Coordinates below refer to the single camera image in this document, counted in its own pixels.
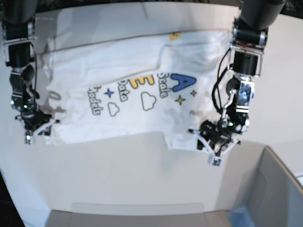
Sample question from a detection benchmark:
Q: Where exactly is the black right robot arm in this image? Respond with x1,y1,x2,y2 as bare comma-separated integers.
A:
1,0,55,143

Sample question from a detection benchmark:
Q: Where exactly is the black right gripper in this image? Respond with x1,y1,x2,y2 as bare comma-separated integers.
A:
21,110,52,136

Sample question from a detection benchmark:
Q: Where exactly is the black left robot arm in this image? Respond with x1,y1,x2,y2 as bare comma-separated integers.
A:
190,0,286,157

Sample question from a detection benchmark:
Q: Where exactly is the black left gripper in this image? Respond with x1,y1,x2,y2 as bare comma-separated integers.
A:
196,120,232,154

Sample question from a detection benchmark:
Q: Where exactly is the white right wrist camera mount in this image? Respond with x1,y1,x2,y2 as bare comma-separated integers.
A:
15,115,60,145

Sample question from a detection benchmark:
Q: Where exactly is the grey cardboard box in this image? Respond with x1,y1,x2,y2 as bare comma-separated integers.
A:
214,141,303,227

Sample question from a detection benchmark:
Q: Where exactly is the white printed t-shirt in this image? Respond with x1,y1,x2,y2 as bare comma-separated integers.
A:
39,31,231,150

